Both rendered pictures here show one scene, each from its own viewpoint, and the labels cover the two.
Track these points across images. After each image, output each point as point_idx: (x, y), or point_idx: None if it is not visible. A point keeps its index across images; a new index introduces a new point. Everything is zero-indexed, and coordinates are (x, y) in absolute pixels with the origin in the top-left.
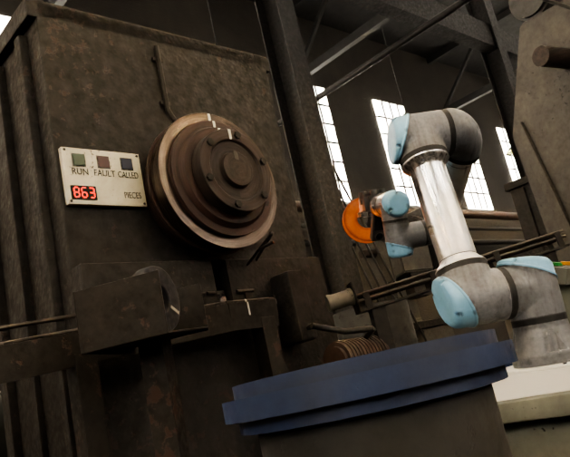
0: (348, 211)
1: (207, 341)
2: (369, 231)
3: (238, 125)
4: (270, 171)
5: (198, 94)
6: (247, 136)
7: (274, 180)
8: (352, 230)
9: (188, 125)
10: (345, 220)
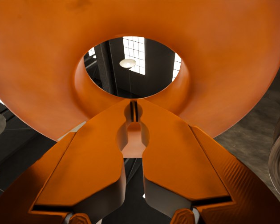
0: (215, 127)
1: None
2: (132, 3)
3: (231, 152)
4: (274, 150)
5: (269, 188)
6: None
7: (278, 138)
8: (268, 32)
9: None
10: (258, 96)
